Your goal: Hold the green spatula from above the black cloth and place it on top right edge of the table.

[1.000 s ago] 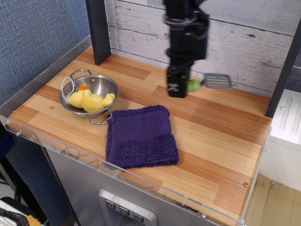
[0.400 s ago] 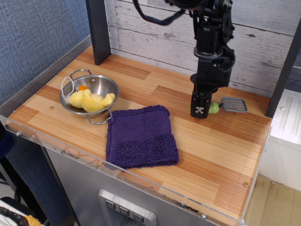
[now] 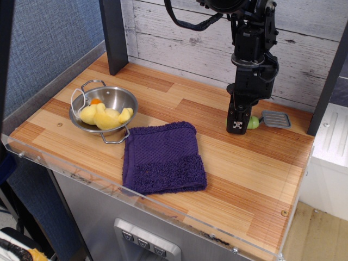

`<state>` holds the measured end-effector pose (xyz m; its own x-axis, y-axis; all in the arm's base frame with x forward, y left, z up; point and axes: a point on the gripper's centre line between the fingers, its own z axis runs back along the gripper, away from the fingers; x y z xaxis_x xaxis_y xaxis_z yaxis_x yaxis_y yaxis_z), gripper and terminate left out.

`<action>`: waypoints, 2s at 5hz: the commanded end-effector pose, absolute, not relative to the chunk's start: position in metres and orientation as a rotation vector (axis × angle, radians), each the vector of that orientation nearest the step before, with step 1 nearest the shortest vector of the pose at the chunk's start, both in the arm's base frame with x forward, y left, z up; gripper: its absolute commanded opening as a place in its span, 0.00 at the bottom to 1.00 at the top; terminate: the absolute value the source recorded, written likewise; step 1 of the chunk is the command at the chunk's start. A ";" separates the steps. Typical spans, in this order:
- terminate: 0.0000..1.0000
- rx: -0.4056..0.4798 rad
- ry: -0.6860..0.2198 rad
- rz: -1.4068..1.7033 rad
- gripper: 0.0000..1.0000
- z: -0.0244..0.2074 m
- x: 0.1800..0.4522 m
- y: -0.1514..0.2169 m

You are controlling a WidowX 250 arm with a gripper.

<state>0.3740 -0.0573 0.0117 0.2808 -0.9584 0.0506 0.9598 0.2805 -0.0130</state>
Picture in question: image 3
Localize steel button control panel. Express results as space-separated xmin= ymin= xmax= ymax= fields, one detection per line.
xmin=114 ymin=218 xmax=182 ymax=260

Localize steel bowl with handles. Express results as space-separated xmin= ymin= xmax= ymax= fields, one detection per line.
xmin=69 ymin=80 xmax=138 ymax=144

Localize clear acrylic table guard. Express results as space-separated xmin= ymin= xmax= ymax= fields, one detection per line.
xmin=2 ymin=128 xmax=314 ymax=260

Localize black frame post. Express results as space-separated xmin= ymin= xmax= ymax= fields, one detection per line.
xmin=307 ymin=24 xmax=347 ymax=136
xmin=99 ymin=0 xmax=128 ymax=76

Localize black left frame post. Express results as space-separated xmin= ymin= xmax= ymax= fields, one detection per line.
xmin=99 ymin=0 xmax=128 ymax=76

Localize green and grey spatula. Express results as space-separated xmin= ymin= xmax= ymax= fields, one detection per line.
xmin=247 ymin=110 xmax=291 ymax=129

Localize yellow plush duck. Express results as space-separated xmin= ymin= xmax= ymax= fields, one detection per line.
xmin=78 ymin=98 xmax=134 ymax=131

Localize purple folded cloth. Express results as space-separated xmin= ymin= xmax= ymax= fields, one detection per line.
xmin=122 ymin=121 xmax=207 ymax=195

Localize white side cabinet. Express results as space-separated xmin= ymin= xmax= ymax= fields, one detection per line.
xmin=299 ymin=103 xmax=347 ymax=220

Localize black right frame post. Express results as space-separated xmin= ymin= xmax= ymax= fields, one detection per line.
xmin=307 ymin=24 xmax=347 ymax=136

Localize black braided cable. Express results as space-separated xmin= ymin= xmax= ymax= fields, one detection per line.
xmin=163 ymin=0 xmax=225 ymax=32

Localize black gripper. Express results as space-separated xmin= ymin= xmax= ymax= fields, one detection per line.
xmin=227 ymin=93 xmax=258 ymax=134

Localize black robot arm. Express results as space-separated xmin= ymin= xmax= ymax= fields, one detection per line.
xmin=199 ymin=1 xmax=279 ymax=135

